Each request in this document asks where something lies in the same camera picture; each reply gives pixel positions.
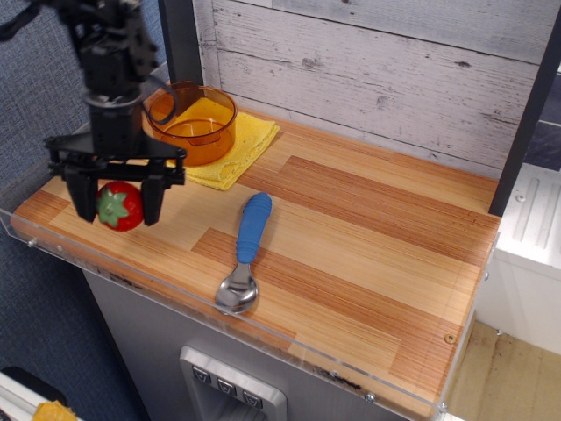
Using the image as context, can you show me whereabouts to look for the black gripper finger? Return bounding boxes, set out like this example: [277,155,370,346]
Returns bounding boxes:
[141,178,166,226]
[65,172,98,223]

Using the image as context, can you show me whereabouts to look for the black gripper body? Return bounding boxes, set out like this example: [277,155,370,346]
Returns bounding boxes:
[46,105,186,184]

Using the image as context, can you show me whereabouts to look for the red toy tomato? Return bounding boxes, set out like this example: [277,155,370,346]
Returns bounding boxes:
[96,182,144,232]

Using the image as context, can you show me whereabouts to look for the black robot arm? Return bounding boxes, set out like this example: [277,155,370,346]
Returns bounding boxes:
[1,1,187,225]

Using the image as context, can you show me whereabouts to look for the orange transparent plastic pot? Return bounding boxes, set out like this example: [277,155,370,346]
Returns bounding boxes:
[147,82,238,168]

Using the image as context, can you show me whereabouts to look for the clear acrylic table guard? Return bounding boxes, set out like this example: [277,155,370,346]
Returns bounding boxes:
[0,61,501,421]

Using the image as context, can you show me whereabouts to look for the yellow folded cloth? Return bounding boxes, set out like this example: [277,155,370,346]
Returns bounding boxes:
[146,111,280,190]

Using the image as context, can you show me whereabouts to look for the grey cabinet with dispenser panel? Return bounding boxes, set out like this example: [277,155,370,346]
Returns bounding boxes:
[85,272,400,420]

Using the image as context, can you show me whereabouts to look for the yellow black object bottom left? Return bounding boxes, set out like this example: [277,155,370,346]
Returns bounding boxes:
[1,367,80,420]

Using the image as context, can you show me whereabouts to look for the white side appliance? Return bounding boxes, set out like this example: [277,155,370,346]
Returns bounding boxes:
[475,164,560,354]

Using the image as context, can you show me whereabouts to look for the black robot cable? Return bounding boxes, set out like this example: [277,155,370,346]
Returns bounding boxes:
[138,73,179,126]

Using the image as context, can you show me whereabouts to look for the blue handled metal spoon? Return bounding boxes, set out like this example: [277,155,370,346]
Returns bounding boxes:
[215,192,273,314]

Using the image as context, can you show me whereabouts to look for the dark metal left post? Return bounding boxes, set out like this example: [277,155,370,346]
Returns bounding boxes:
[158,0,203,85]

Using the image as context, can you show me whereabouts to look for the dark metal post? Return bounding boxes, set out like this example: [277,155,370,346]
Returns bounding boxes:
[486,0,561,217]
[158,0,203,85]

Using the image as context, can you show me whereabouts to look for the dark metal right post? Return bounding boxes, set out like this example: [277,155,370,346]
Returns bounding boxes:
[486,0,561,217]

